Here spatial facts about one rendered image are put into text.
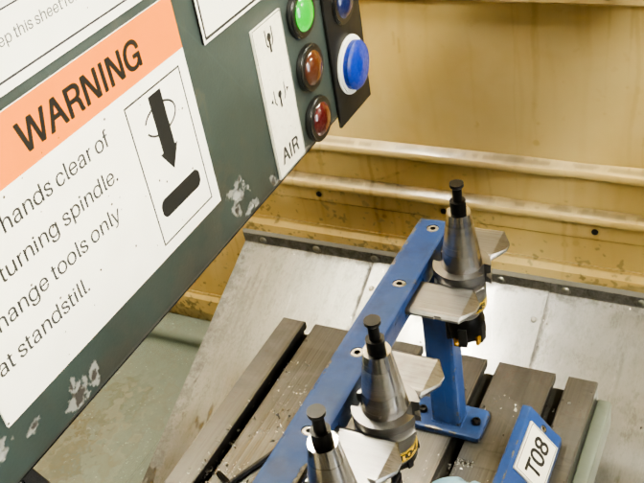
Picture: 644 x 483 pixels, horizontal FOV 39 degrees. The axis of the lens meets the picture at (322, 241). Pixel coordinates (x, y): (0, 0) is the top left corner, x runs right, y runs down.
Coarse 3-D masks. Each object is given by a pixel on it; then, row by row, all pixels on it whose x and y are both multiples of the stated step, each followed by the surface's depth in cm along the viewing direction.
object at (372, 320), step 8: (368, 320) 78; (376, 320) 77; (368, 328) 77; (376, 328) 78; (368, 336) 79; (376, 336) 78; (368, 344) 78; (376, 344) 78; (384, 344) 79; (368, 352) 79; (376, 352) 79; (384, 352) 79
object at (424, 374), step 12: (396, 360) 89; (408, 360) 89; (420, 360) 89; (432, 360) 88; (408, 372) 88; (420, 372) 87; (432, 372) 87; (408, 384) 86; (420, 384) 86; (432, 384) 86; (420, 396) 85
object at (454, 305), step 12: (420, 288) 98; (432, 288) 97; (444, 288) 97; (456, 288) 97; (420, 300) 96; (432, 300) 96; (444, 300) 96; (456, 300) 95; (468, 300) 95; (408, 312) 95; (420, 312) 95; (432, 312) 94; (444, 312) 94; (456, 312) 94; (468, 312) 94
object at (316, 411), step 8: (312, 408) 70; (320, 408) 70; (312, 416) 70; (320, 416) 69; (312, 424) 70; (320, 424) 70; (328, 424) 71; (312, 432) 71; (320, 432) 71; (328, 432) 71; (312, 440) 71; (320, 440) 71; (328, 440) 71; (320, 448) 71
